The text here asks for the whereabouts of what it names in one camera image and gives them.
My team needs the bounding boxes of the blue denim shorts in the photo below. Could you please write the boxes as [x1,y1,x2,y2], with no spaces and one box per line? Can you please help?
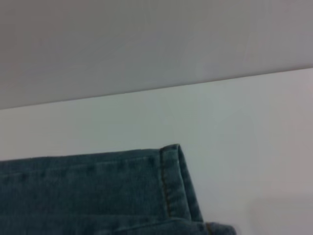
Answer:
[0,143,237,235]

